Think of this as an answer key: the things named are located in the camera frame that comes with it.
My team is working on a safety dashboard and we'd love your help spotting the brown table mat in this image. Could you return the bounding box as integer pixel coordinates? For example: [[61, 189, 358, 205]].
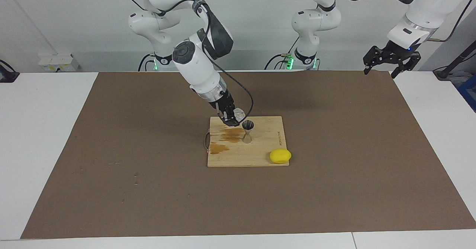
[[20, 70, 476, 239]]

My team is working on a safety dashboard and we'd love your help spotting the wooden cutting board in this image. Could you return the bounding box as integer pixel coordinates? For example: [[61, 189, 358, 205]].
[[204, 116, 290, 168]]

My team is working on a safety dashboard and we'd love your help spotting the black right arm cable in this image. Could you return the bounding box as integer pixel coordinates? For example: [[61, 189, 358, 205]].
[[120, 0, 255, 120]]

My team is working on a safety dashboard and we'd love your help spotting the black object on table edge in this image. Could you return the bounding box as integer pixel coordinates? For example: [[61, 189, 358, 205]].
[[0, 59, 20, 83]]

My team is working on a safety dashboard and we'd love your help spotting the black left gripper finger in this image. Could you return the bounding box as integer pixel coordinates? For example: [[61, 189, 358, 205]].
[[363, 45, 386, 75], [390, 52, 422, 79]]

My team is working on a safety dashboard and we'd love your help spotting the white wall socket strip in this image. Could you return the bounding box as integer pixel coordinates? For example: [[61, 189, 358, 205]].
[[38, 54, 75, 73]]

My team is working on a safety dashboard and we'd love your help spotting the yellow lemon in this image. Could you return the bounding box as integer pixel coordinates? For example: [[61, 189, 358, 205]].
[[269, 149, 292, 165]]

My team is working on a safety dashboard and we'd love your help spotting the black left base cable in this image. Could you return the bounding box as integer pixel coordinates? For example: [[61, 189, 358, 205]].
[[264, 35, 299, 70]]

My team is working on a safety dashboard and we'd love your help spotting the black base cable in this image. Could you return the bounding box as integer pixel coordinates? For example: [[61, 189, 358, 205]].
[[264, 35, 299, 70], [138, 53, 155, 72]]

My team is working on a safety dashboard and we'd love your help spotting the black right base cable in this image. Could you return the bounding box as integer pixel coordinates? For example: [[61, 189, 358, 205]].
[[138, 53, 155, 72]]

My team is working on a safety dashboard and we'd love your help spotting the steel double jigger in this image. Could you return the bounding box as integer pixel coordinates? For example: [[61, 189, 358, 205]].
[[242, 120, 255, 145]]

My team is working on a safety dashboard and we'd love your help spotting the black stand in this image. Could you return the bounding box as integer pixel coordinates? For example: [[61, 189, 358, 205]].
[[433, 41, 476, 81]]

